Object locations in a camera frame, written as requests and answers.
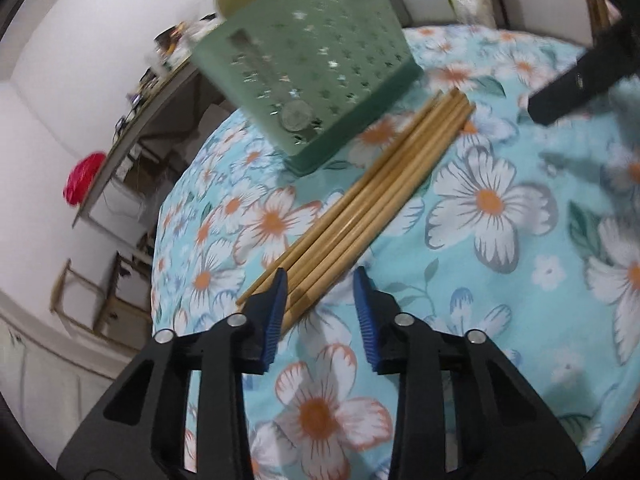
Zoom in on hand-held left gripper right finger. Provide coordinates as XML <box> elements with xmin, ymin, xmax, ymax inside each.
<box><xmin>352</xmin><ymin>266</ymin><xmax>586</xmax><ymax>480</ymax></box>

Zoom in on red plastic bag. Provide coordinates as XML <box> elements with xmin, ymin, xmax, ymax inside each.
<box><xmin>62</xmin><ymin>152</ymin><xmax>107</xmax><ymax>207</ymax></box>

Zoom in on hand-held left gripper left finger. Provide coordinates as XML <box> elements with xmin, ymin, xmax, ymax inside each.
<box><xmin>56</xmin><ymin>267</ymin><xmax>290</xmax><ymax>480</ymax></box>

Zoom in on wooden chair with black seat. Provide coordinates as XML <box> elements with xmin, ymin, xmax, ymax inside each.
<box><xmin>50</xmin><ymin>257</ymin><xmax>151</xmax><ymax>351</ymax></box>

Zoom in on white panel door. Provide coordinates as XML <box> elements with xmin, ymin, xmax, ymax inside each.
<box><xmin>0</xmin><ymin>305</ymin><xmax>126</xmax><ymax>441</ymax></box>

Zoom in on green perforated utensil holder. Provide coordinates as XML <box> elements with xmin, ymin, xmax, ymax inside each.
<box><xmin>192</xmin><ymin>0</ymin><xmax>423</xmax><ymax>178</ymax></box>

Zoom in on floral light blue blanket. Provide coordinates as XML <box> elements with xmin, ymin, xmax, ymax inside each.
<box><xmin>150</xmin><ymin>25</ymin><xmax>640</xmax><ymax>480</ymax></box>

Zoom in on bundle of wooden chopsticks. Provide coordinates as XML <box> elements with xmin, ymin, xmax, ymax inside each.
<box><xmin>235</xmin><ymin>87</ymin><xmax>476</xmax><ymax>333</ymax></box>

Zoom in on grey desk with clutter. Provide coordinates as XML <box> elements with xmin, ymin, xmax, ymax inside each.
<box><xmin>72</xmin><ymin>55</ymin><xmax>221</xmax><ymax>228</ymax></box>

